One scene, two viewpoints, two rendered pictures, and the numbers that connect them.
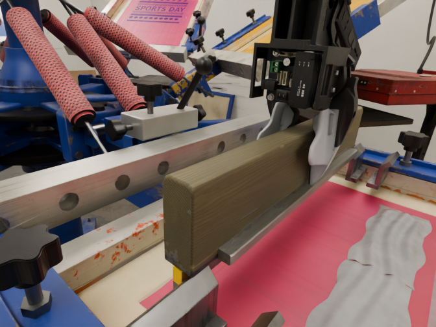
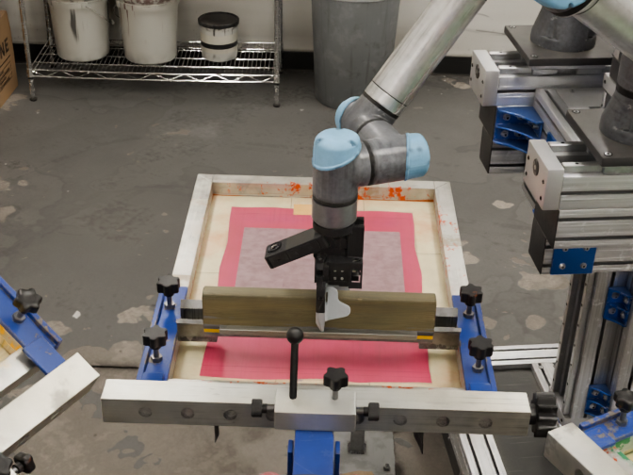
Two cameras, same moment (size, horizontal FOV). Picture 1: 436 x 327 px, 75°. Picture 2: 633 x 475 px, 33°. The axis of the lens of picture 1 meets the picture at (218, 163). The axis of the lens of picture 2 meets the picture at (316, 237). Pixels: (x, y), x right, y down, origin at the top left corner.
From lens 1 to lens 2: 192 cm
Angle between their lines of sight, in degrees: 106
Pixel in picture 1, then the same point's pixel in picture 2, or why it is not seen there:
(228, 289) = (390, 363)
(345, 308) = not seen: hidden behind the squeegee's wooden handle
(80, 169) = (426, 397)
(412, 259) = not seen: hidden behind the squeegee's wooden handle
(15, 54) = not seen: outside the picture
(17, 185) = (465, 400)
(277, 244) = (335, 360)
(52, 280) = (468, 376)
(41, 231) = (473, 343)
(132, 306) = (435, 384)
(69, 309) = (468, 363)
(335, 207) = (255, 349)
